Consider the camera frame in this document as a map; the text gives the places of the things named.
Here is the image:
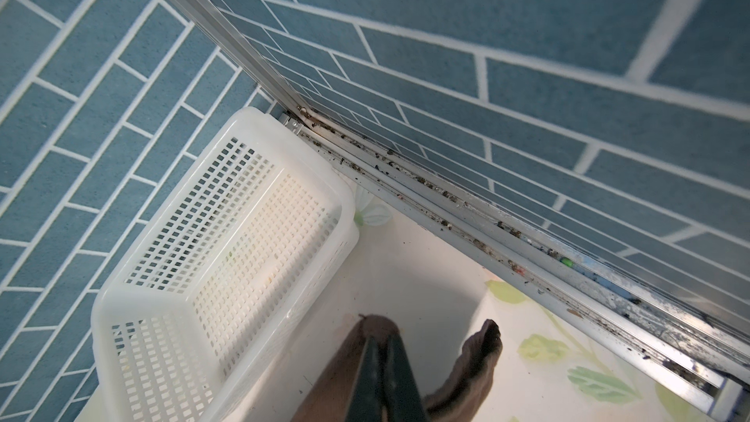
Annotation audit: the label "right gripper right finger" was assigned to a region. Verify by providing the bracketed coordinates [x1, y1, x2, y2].
[383, 335, 429, 422]

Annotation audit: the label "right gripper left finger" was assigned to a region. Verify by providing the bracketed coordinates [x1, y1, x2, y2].
[345, 338, 384, 422]

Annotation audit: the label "brown trousers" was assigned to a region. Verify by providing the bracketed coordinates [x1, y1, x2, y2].
[292, 315, 503, 421]

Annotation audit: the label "white plastic laundry basket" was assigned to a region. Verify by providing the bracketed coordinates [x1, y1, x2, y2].
[92, 107, 359, 421]

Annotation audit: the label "right aluminium side rail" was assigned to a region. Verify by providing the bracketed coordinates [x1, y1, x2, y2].
[282, 109, 749, 421]

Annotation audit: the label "right aluminium corner post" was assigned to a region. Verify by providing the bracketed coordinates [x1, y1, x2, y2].
[170, 0, 311, 126]

